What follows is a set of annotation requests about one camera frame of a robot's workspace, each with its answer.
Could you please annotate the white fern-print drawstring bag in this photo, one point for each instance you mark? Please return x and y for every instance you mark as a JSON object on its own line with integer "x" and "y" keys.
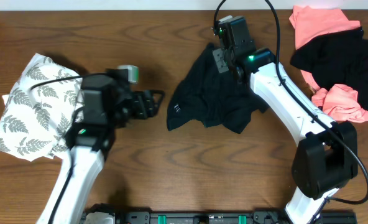
{"x": 39, "y": 110}

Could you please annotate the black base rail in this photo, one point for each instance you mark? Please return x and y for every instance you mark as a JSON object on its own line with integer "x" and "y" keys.
{"x": 104, "y": 213}

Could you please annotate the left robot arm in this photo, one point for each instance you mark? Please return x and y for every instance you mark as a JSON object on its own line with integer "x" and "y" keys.
{"x": 109, "y": 103}

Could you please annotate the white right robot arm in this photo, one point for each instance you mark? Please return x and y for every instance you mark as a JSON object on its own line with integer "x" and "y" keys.
{"x": 326, "y": 150}

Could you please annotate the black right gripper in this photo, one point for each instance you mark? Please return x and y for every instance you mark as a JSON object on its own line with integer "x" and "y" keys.
{"x": 221, "y": 65}

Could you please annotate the coral pink garment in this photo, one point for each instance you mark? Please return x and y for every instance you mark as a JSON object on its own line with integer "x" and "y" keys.
{"x": 339, "y": 102}

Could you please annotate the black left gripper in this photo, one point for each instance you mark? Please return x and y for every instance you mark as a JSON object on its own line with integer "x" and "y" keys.
{"x": 138, "y": 101}

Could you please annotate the black garment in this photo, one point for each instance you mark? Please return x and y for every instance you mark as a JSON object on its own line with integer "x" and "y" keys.
{"x": 212, "y": 98}
{"x": 337, "y": 58}

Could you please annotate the black garment in pile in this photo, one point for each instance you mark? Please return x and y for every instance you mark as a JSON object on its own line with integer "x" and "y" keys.
{"x": 337, "y": 58}

